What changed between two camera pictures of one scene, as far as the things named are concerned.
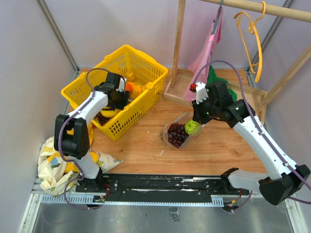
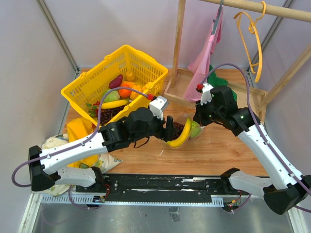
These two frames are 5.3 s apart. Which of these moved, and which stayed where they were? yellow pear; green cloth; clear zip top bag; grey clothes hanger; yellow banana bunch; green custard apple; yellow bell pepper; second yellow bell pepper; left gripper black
Moved: yellow banana bunch; clear zip top bag; left gripper black
Stayed: green cloth; grey clothes hanger; green custard apple; second yellow bell pepper; yellow bell pepper; yellow pear
